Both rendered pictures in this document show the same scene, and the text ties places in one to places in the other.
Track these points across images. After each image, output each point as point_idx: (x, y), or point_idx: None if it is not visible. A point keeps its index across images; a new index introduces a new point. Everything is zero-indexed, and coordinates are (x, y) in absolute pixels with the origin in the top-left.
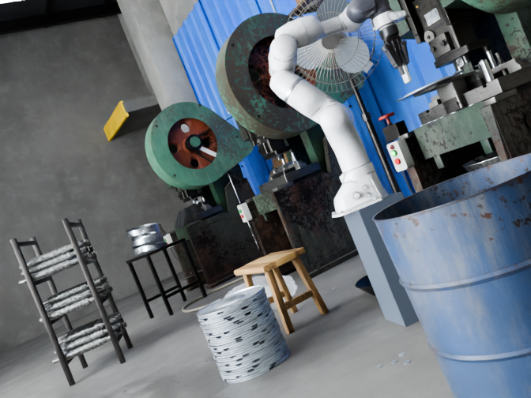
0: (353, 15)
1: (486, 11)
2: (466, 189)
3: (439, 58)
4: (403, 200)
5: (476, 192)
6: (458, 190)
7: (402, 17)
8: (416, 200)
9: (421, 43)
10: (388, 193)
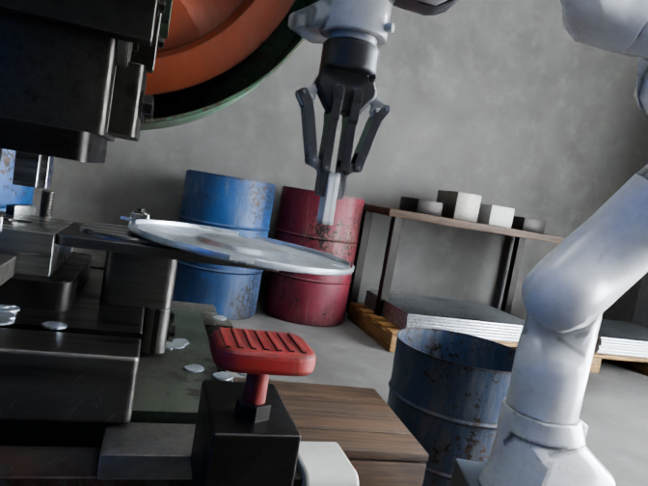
0: (458, 0)
1: (174, 119)
2: (438, 372)
3: (107, 134)
4: (500, 371)
5: (430, 374)
6: (445, 372)
7: (311, 38)
8: (487, 376)
9: (128, 38)
10: (478, 476)
